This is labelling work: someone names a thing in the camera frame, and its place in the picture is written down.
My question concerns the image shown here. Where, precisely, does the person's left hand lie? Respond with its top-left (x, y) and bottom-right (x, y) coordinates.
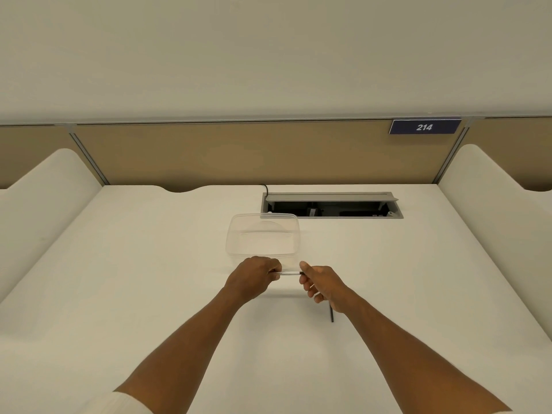
top-left (223, 256), bottom-right (284, 305)

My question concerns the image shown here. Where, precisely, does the person's right hand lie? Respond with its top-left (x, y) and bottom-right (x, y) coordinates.
top-left (299, 260), bottom-right (357, 315)

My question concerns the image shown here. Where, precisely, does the person's left forearm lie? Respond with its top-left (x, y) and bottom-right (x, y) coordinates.
top-left (113, 289), bottom-right (243, 414)

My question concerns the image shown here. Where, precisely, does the person's right forearm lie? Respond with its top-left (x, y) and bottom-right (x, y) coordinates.
top-left (340, 295), bottom-right (515, 414)

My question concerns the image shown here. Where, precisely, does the clear plastic container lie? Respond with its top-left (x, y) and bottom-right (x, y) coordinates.
top-left (225, 213), bottom-right (301, 259)

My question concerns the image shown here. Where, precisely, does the wide tan partition panel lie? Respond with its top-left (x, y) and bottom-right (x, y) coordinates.
top-left (74, 120), bottom-right (469, 187)

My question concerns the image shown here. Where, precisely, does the blue number sign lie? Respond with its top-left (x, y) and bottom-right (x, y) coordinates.
top-left (388, 119), bottom-right (462, 136)

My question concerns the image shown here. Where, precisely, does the white curved side divider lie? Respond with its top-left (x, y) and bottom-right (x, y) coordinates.
top-left (437, 144), bottom-right (552, 344)
top-left (0, 148), bottom-right (104, 303)

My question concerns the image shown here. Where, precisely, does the grey desk cable tray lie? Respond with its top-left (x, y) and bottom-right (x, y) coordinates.
top-left (261, 192), bottom-right (405, 220)

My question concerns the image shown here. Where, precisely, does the grey metal partition post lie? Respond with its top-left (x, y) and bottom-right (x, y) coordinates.
top-left (431, 120), bottom-right (472, 186)
top-left (68, 124), bottom-right (111, 187)

